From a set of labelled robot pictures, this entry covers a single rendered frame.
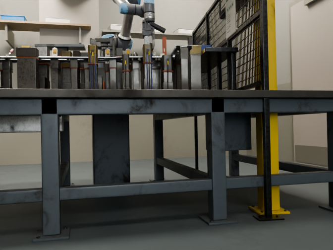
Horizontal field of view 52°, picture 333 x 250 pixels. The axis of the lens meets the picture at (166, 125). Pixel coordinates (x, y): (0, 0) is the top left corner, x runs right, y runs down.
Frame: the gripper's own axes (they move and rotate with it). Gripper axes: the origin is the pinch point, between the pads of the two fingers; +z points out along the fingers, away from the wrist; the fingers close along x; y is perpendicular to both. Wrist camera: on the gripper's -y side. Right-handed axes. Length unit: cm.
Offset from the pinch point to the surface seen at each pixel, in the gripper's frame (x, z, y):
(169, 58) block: 18.6, 10.4, -8.2
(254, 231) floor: 81, 106, -38
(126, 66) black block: 15.6, 14.9, 19.7
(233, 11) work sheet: 11, -23, -55
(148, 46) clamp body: 20.1, 3.2, 5.1
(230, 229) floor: 76, 106, -28
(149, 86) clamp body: 20.7, 28.7, 5.1
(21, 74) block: 16, 19, 85
